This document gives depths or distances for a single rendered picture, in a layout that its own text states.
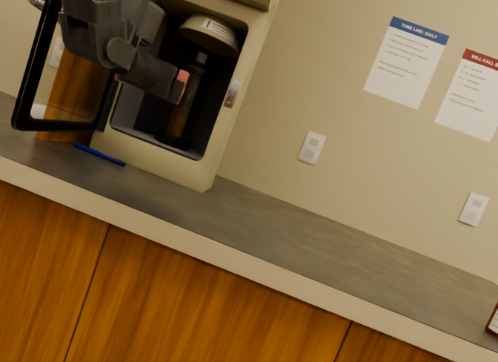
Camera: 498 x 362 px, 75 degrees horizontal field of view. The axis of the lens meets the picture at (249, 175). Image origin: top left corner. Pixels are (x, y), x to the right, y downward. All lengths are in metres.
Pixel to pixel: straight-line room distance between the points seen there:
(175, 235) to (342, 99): 0.89
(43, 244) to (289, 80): 0.94
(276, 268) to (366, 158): 0.82
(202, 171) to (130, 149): 0.19
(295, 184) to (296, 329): 0.72
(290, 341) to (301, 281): 0.13
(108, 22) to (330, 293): 0.52
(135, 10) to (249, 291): 0.49
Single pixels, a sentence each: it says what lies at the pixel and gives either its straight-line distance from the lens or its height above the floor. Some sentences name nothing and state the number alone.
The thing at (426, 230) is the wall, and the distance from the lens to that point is 1.40.
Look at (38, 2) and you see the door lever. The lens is 0.70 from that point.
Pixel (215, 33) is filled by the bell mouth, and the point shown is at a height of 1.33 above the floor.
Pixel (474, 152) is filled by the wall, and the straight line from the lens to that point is 1.43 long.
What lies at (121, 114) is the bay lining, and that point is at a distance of 0.95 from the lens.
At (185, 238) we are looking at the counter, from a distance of 0.55.
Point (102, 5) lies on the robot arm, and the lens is 0.52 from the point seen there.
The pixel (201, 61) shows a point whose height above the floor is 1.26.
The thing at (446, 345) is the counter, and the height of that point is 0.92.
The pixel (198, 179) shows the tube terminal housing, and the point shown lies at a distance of 0.84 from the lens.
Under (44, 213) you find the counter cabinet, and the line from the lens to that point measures 0.69.
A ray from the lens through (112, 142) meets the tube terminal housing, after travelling 0.91.
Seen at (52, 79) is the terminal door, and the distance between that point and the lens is 0.69.
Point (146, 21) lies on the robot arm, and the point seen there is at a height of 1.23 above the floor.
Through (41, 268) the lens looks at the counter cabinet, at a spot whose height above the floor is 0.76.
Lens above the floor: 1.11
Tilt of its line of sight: 6 degrees down
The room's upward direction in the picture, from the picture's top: 21 degrees clockwise
